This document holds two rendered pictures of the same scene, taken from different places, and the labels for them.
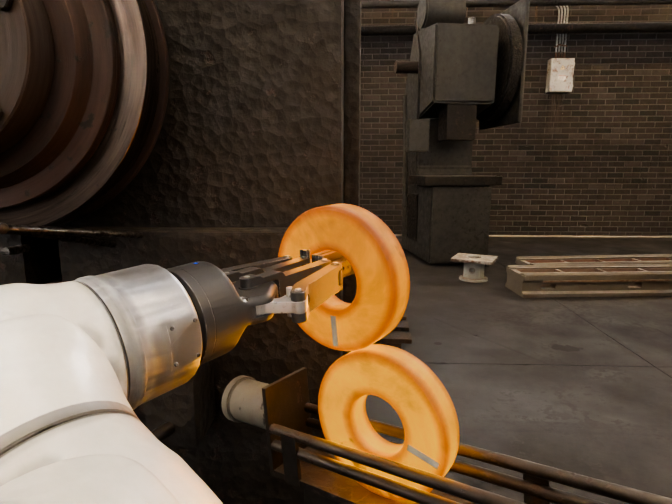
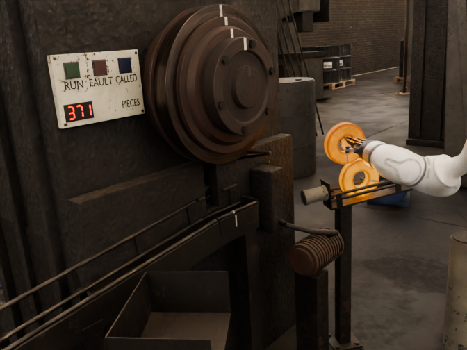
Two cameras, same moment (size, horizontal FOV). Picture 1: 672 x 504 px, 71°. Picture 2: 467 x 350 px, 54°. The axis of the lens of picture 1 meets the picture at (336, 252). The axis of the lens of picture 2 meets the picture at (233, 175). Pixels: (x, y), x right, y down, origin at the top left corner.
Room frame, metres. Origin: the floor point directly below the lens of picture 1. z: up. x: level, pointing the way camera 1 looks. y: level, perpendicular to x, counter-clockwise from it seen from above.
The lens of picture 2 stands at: (-0.28, 1.55, 1.24)
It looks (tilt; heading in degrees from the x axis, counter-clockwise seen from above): 16 degrees down; 310
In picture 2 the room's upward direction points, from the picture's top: 4 degrees counter-clockwise
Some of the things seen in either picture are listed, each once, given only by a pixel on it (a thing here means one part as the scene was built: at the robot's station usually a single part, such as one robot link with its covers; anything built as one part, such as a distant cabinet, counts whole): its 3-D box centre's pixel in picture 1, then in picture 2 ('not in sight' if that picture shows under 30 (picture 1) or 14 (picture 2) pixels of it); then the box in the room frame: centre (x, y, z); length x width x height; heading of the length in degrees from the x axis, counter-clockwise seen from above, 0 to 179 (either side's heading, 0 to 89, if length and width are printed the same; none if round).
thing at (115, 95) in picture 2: not in sight; (100, 87); (0.80, 0.81, 1.15); 0.26 x 0.02 x 0.18; 88
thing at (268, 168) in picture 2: (180, 360); (267, 198); (0.68, 0.24, 0.68); 0.11 x 0.08 x 0.24; 178
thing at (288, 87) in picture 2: not in sight; (284, 126); (2.14, -2.09, 0.45); 0.59 x 0.59 x 0.89
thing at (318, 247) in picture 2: not in sight; (317, 298); (0.53, 0.15, 0.27); 0.22 x 0.13 x 0.53; 88
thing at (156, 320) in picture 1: (135, 333); (377, 155); (0.30, 0.14, 0.86); 0.09 x 0.06 x 0.09; 53
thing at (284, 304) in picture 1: (269, 305); not in sight; (0.35, 0.05, 0.87); 0.05 x 0.05 x 0.02; 52
